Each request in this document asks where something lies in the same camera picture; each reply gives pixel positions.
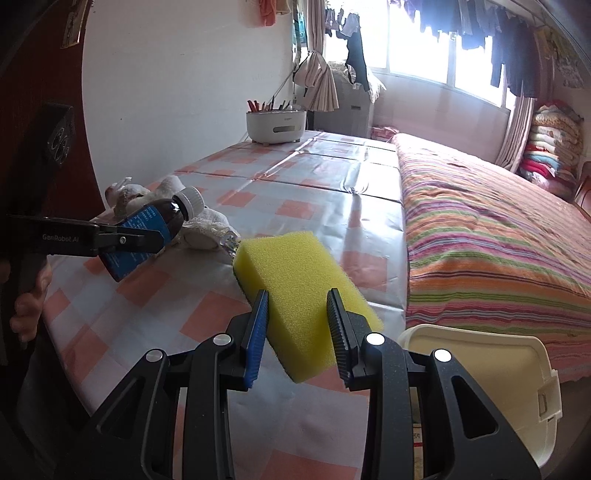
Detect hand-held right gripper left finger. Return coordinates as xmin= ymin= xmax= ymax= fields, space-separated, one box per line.
xmin=55 ymin=289 xmax=271 ymax=480

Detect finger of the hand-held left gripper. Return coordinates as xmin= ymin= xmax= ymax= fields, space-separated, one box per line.
xmin=95 ymin=224 xmax=164 ymax=254

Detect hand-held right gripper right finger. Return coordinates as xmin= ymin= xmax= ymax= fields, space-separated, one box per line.
xmin=325 ymin=288 xmax=542 ymax=480

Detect brown bottle with blue label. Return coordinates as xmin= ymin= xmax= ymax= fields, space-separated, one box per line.
xmin=99 ymin=186 xmax=205 ymax=283

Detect yellow sponge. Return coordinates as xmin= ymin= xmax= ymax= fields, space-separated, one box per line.
xmin=232 ymin=232 xmax=384 ymax=384

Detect cream plastic bin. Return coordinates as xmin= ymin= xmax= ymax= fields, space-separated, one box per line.
xmin=397 ymin=323 xmax=563 ymax=480

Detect person's left hand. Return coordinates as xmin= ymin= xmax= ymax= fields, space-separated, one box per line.
xmin=9 ymin=268 xmax=52 ymax=343

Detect crumpled white tissue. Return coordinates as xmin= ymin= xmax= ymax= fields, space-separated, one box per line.
xmin=152 ymin=175 xmax=186 ymax=205
xmin=105 ymin=178 xmax=153 ymax=215

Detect checked plastic tablecloth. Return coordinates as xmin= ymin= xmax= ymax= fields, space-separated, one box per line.
xmin=41 ymin=131 xmax=409 ymax=480

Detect dark red door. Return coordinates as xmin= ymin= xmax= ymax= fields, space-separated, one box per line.
xmin=0 ymin=0 xmax=105 ymax=217

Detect bed with striped sheet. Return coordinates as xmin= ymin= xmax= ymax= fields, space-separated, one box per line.
xmin=388 ymin=133 xmax=591 ymax=384

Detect white round utensil holder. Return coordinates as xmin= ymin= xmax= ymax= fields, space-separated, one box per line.
xmin=246 ymin=110 xmax=308 ymax=147

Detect bundle of utensils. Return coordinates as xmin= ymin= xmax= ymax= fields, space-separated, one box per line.
xmin=247 ymin=95 xmax=305 ymax=114

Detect paper poster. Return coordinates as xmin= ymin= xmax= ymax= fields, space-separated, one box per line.
xmin=60 ymin=0 xmax=88 ymax=47

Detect white standing air conditioner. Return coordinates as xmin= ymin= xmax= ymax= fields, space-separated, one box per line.
xmin=314 ymin=62 xmax=386 ymax=139

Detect tied pink striped curtain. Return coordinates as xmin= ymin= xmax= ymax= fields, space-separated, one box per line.
xmin=293 ymin=0 xmax=340 ymax=112

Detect orange hanging cloth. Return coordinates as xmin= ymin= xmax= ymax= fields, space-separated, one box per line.
xmin=256 ymin=0 xmax=294 ymax=27

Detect blue printed bag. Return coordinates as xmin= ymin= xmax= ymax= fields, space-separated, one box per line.
xmin=292 ymin=9 xmax=308 ymax=47

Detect red wooden headboard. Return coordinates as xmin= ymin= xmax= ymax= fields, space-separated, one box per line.
xmin=573 ymin=161 xmax=591 ymax=213

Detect stack of folded blankets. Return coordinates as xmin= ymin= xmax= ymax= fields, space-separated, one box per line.
xmin=519 ymin=102 xmax=583 ymax=199

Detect black hanging garment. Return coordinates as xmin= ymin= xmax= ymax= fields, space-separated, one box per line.
xmin=344 ymin=14 xmax=372 ymax=90

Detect window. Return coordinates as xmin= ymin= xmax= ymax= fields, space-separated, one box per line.
xmin=323 ymin=0 xmax=513 ymax=109

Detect small hanging garments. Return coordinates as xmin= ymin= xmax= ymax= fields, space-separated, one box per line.
xmin=323 ymin=4 xmax=361 ymax=40

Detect row of hanging clothes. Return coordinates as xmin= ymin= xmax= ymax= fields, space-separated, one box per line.
xmin=392 ymin=0 xmax=541 ymax=97

